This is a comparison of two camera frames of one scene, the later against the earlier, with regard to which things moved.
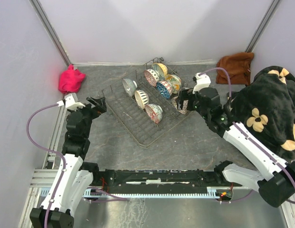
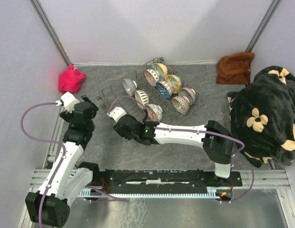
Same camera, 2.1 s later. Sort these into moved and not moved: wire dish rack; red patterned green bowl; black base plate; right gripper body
Moved: right gripper body
Not moved: red patterned green bowl; wire dish rack; black base plate
